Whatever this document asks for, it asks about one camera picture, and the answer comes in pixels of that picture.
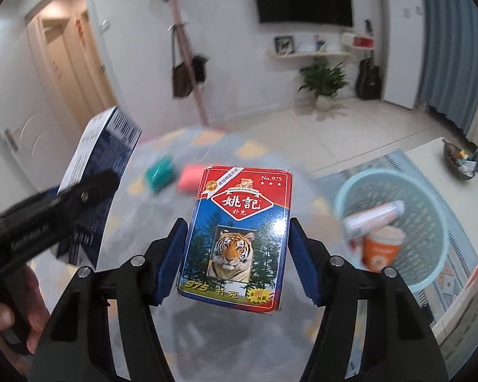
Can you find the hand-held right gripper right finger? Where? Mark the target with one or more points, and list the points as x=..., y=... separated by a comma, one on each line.
x=304, y=262

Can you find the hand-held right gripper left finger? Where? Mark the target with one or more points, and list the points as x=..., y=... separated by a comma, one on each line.
x=171, y=262

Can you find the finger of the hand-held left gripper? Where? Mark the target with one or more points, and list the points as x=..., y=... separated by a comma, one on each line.
x=91, y=189

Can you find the dark blue carton box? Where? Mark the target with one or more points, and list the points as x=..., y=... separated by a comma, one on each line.
x=103, y=147

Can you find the orange and white canister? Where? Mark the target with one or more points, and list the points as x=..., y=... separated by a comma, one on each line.
x=382, y=250

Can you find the pink tube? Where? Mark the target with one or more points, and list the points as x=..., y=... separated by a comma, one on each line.
x=372, y=219

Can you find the tiger print card box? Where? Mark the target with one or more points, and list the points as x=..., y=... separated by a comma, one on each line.
x=231, y=207

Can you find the light blue plastic basket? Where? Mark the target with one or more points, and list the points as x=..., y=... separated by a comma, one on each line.
x=426, y=227

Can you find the person's left hand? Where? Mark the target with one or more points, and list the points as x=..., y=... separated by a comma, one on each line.
x=36, y=306

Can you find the green packet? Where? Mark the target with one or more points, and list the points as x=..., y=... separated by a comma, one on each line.
x=159, y=175

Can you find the pink packet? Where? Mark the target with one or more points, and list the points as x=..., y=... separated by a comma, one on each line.
x=190, y=179

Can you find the white door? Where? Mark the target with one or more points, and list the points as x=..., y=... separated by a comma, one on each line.
x=20, y=99

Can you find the brown hanging bag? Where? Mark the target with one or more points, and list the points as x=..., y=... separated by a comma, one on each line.
x=181, y=79

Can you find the pink coat rack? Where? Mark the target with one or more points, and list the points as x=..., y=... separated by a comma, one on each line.
x=193, y=67

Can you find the black hanging bag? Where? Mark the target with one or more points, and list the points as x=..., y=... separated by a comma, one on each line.
x=200, y=69

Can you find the red hanging ornament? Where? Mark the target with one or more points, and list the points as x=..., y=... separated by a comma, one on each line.
x=79, y=28

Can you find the white coffee table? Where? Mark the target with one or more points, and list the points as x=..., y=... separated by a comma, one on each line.
x=458, y=207

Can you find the dark bowl with items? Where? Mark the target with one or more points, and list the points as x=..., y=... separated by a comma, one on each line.
x=456, y=163

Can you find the potted green plant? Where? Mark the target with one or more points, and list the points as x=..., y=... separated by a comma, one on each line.
x=322, y=79

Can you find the black acoustic guitar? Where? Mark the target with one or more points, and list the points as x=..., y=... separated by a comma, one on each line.
x=368, y=81

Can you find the pen holder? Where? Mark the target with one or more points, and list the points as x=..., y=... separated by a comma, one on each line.
x=320, y=45

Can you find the framed butterfly picture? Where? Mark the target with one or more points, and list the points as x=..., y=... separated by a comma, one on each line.
x=284, y=44

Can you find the white shelf box pink inside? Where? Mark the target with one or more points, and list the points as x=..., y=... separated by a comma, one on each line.
x=358, y=41

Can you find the white refrigerator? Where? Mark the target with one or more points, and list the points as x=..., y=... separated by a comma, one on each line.
x=402, y=47

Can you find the blue curtain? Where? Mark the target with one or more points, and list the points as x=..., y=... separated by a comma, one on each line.
x=446, y=47

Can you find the white light switch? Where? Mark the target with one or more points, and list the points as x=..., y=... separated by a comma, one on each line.
x=105, y=26

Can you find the white low wall shelf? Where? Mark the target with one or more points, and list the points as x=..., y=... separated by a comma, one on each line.
x=302, y=55

